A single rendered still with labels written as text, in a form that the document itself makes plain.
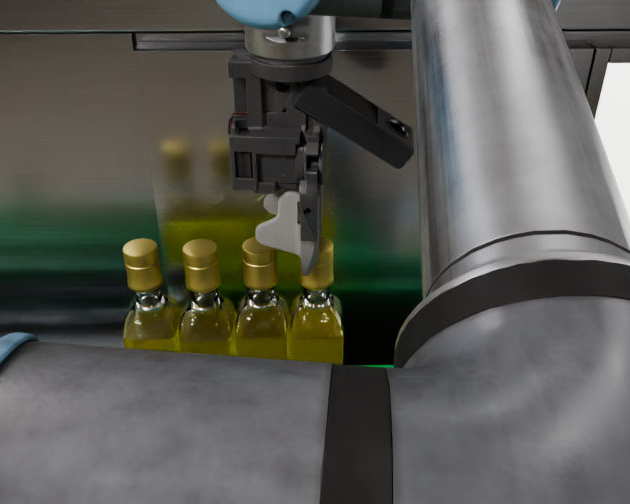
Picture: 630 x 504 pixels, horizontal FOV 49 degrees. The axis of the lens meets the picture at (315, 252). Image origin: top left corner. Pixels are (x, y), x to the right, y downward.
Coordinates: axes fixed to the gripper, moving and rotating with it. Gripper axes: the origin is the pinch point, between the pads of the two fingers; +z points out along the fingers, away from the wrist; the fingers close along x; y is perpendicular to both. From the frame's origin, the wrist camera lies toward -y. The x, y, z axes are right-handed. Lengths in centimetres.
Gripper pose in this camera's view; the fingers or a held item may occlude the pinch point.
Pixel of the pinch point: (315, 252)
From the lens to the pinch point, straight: 69.5
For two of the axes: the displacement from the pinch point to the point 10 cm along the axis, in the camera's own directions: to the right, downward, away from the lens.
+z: 0.0, 8.4, 5.5
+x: -0.7, 5.5, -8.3
